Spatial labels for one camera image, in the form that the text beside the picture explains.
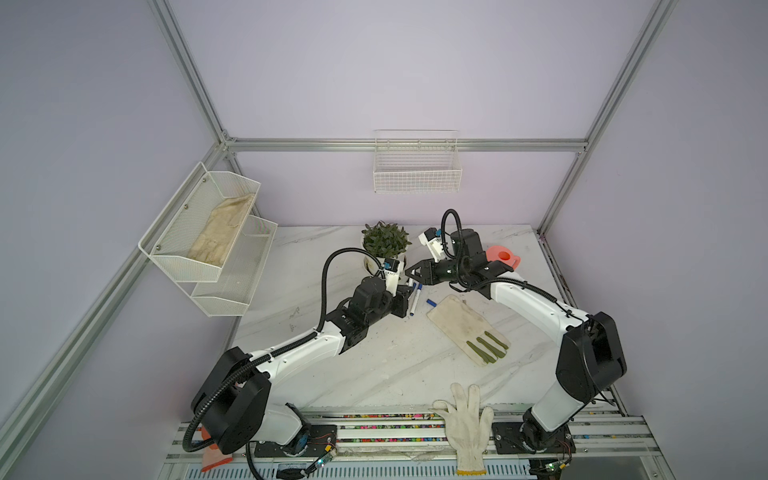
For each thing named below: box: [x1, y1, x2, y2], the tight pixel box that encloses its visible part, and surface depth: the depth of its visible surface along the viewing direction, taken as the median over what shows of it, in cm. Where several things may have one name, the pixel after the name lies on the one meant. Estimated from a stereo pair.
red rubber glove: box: [201, 425, 233, 472], surface depth 71 cm
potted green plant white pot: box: [361, 221, 412, 276], surface depth 95 cm
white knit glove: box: [429, 383, 494, 476], surface depth 78 cm
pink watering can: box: [486, 245, 522, 270], surface depth 101 cm
